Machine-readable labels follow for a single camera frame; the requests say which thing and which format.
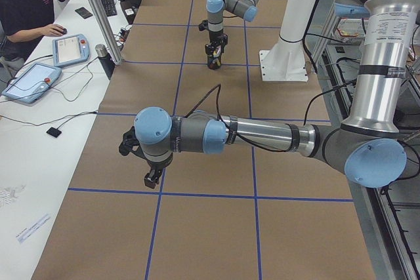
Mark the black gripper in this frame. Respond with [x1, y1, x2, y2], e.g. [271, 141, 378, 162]
[205, 31, 228, 56]
[144, 159, 169, 189]

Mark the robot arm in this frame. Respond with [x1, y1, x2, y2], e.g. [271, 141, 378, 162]
[199, 0, 259, 64]
[132, 0, 419, 188]

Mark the black mesh pen cup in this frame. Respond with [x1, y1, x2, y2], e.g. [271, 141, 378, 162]
[207, 54, 222, 70]

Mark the small black puck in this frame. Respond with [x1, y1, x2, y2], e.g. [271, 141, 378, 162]
[47, 127, 62, 138]

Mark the dark water bottle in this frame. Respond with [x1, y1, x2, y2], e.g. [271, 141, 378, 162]
[95, 44, 115, 80]

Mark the black keyboard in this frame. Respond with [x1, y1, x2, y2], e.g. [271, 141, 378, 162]
[100, 0, 117, 16]

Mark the black smartphone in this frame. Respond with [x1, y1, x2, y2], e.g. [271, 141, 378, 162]
[75, 7, 93, 19]

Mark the upper blue teach pendant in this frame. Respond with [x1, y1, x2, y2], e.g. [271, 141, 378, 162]
[52, 34, 90, 68]

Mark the blue teach pendant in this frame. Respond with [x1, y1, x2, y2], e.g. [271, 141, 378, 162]
[1, 62, 62, 104]
[52, 34, 90, 68]

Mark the lower blue teach pendant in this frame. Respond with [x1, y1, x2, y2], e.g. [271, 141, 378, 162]
[1, 62, 62, 104]

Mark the person in black shirt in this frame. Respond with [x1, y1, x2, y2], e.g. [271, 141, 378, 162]
[1, 0, 65, 60]

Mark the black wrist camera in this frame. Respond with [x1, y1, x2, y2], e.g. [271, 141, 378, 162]
[198, 20, 209, 31]
[119, 126, 145, 159]

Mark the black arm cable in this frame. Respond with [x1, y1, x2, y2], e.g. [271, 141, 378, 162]
[183, 84, 358, 153]

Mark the white pedestal column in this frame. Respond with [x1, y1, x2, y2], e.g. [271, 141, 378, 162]
[259, 0, 316, 82]

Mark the aluminium frame post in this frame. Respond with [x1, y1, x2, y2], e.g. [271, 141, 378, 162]
[88, 0, 123, 65]

